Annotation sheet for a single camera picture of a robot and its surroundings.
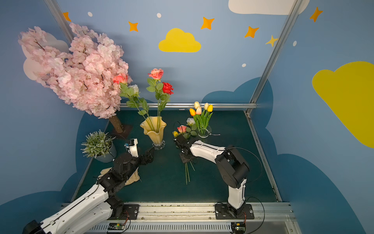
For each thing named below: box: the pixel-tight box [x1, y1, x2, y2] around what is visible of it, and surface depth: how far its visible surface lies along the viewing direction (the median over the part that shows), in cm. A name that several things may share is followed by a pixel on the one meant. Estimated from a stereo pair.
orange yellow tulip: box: [188, 108, 197, 126], surface depth 83 cm
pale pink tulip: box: [196, 106, 203, 132], surface depth 83 cm
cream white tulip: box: [204, 102, 209, 132], surface depth 89 cm
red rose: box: [157, 81, 174, 133], surface depth 83 cm
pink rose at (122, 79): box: [112, 73, 147, 124], surface depth 74 cm
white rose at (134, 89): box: [128, 83, 155, 133], surface depth 84 cm
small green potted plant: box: [80, 129, 118, 163], surface depth 84 cm
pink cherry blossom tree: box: [18, 22, 133, 134], surface depth 65 cm
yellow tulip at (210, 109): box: [205, 104, 214, 132], surface depth 87 cm
